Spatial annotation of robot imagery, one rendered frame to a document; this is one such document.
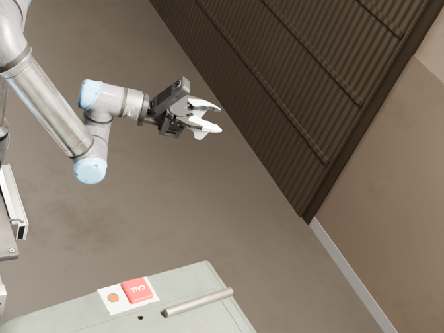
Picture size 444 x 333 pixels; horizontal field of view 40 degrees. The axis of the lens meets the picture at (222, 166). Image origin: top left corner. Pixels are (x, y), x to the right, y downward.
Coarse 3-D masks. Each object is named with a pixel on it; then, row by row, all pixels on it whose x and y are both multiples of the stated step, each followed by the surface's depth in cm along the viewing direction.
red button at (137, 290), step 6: (126, 282) 147; (132, 282) 148; (138, 282) 148; (144, 282) 149; (126, 288) 146; (132, 288) 146; (138, 288) 147; (144, 288) 148; (126, 294) 146; (132, 294) 145; (138, 294) 146; (144, 294) 146; (150, 294) 147; (132, 300) 144; (138, 300) 145; (144, 300) 146
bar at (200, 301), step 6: (228, 288) 155; (210, 294) 152; (216, 294) 152; (222, 294) 153; (228, 294) 154; (192, 300) 149; (198, 300) 149; (204, 300) 150; (210, 300) 151; (216, 300) 152; (174, 306) 145; (180, 306) 146; (186, 306) 147; (192, 306) 148; (198, 306) 149; (168, 312) 144; (174, 312) 145; (180, 312) 146
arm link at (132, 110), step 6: (132, 90) 151; (126, 96) 155; (132, 96) 149; (138, 96) 150; (126, 102) 148; (132, 102) 149; (138, 102) 149; (126, 108) 149; (132, 108) 149; (138, 108) 149; (126, 114) 150; (132, 114) 150; (138, 114) 150
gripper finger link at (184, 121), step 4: (176, 116) 151; (184, 116) 152; (176, 120) 151; (180, 120) 151; (184, 120) 151; (188, 120) 152; (180, 124) 152; (184, 124) 151; (188, 124) 151; (192, 124) 151; (196, 124) 152; (196, 128) 153; (200, 128) 153
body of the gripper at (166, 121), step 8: (144, 96) 150; (144, 104) 150; (176, 104) 154; (184, 104) 155; (144, 112) 150; (152, 112) 153; (168, 112) 151; (176, 112) 152; (184, 112) 153; (144, 120) 154; (152, 120) 155; (160, 120) 155; (168, 120) 152; (160, 128) 157; (168, 128) 155; (176, 128) 155; (168, 136) 157; (176, 136) 157
